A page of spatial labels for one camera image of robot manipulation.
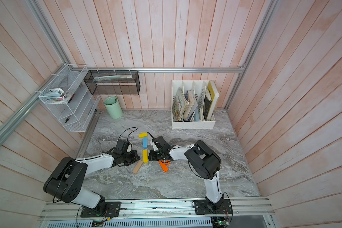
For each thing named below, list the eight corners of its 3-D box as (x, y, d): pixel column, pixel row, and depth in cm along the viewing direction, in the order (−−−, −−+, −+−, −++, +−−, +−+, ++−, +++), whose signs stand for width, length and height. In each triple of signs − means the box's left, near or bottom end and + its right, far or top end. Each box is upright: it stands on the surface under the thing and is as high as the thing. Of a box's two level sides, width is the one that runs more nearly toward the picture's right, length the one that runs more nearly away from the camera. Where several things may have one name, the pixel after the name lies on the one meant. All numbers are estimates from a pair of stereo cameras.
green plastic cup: (108, 118, 117) (101, 105, 105) (111, 109, 124) (105, 96, 112) (121, 118, 117) (116, 106, 105) (124, 109, 124) (119, 96, 112)
